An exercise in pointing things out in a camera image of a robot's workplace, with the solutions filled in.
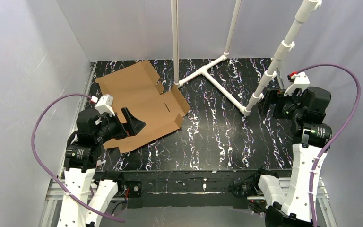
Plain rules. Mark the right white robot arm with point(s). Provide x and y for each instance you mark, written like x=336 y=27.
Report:
x=306 y=112

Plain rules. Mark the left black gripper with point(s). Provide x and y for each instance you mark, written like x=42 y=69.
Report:
x=126 y=122

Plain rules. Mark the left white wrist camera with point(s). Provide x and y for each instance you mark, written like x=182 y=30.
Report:
x=103 y=104

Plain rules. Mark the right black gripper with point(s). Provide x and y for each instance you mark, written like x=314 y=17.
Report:
x=271 y=102

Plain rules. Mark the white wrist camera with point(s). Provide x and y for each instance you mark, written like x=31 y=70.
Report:
x=103 y=104
x=299 y=83

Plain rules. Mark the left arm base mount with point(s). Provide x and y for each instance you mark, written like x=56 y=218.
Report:
x=126 y=187

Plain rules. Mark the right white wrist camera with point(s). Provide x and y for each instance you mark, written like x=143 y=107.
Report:
x=299 y=83

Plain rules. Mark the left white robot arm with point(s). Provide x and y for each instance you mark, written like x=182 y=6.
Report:
x=84 y=147

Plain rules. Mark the aluminium table frame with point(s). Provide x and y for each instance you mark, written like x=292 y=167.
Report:
x=60 y=189

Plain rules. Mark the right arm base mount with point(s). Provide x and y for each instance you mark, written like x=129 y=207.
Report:
x=247 y=188

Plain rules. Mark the brown cardboard box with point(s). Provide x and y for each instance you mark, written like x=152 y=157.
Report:
x=137 y=88

